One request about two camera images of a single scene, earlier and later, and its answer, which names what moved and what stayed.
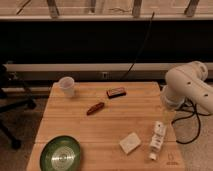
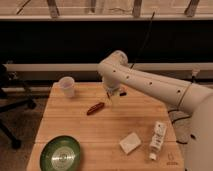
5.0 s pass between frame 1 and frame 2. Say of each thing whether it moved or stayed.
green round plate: stayed
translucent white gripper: moved
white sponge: stayed
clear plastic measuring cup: stayed
